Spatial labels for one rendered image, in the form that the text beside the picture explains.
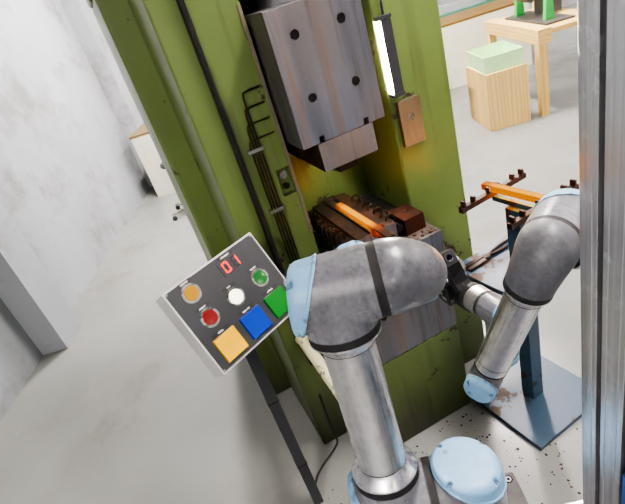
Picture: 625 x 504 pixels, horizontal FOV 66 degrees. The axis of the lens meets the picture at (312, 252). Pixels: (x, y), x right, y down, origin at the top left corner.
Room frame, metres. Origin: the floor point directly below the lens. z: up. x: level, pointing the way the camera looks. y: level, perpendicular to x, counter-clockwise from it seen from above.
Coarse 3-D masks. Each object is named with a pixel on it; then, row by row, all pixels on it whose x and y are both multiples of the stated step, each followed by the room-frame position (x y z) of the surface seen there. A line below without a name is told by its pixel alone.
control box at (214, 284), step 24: (240, 240) 1.33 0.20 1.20; (216, 264) 1.25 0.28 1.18; (240, 264) 1.27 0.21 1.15; (264, 264) 1.30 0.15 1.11; (216, 288) 1.20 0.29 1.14; (240, 288) 1.22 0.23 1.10; (264, 288) 1.25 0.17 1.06; (168, 312) 1.15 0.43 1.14; (192, 312) 1.13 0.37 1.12; (216, 312) 1.15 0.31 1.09; (240, 312) 1.17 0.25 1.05; (264, 312) 1.19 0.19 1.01; (192, 336) 1.09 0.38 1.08; (216, 336) 1.11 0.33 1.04; (264, 336) 1.14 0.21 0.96; (216, 360) 1.06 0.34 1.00; (240, 360) 1.08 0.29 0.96
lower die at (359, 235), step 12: (324, 204) 1.86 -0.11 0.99; (348, 204) 1.78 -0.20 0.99; (360, 204) 1.75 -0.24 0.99; (324, 216) 1.75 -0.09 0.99; (336, 216) 1.71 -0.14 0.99; (348, 216) 1.66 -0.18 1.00; (372, 216) 1.61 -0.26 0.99; (384, 216) 1.58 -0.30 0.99; (324, 228) 1.67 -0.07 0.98; (348, 228) 1.58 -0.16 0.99; (360, 228) 1.55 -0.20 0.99; (348, 240) 1.51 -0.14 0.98; (360, 240) 1.47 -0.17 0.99; (372, 240) 1.49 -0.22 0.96
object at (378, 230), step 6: (336, 204) 1.78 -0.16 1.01; (342, 204) 1.77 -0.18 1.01; (342, 210) 1.73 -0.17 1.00; (348, 210) 1.69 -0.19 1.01; (354, 210) 1.68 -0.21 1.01; (354, 216) 1.63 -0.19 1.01; (360, 216) 1.61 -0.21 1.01; (360, 222) 1.58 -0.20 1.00; (366, 222) 1.55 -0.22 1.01; (372, 222) 1.53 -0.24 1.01; (372, 228) 1.48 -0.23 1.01; (378, 228) 1.47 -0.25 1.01; (384, 228) 1.45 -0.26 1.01; (372, 234) 1.48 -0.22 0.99; (378, 234) 1.47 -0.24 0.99; (384, 234) 1.41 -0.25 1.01; (390, 234) 1.40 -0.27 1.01
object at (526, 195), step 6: (492, 186) 1.50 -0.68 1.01; (498, 186) 1.49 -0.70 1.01; (504, 186) 1.48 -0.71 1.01; (510, 186) 1.46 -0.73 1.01; (498, 192) 1.48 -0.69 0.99; (504, 192) 1.45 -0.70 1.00; (510, 192) 1.43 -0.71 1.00; (516, 192) 1.41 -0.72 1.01; (522, 192) 1.40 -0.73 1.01; (528, 192) 1.38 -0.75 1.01; (534, 192) 1.37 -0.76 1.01; (522, 198) 1.39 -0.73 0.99; (528, 198) 1.36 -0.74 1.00; (534, 198) 1.34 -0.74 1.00; (540, 198) 1.32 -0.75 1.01
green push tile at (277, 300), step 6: (276, 288) 1.25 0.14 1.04; (282, 288) 1.26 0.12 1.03; (270, 294) 1.23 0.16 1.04; (276, 294) 1.24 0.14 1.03; (282, 294) 1.24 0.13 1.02; (264, 300) 1.21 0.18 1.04; (270, 300) 1.22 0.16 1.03; (276, 300) 1.22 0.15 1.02; (282, 300) 1.23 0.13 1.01; (270, 306) 1.20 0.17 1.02; (276, 306) 1.21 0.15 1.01; (282, 306) 1.22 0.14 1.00; (276, 312) 1.20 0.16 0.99; (282, 312) 1.20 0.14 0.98
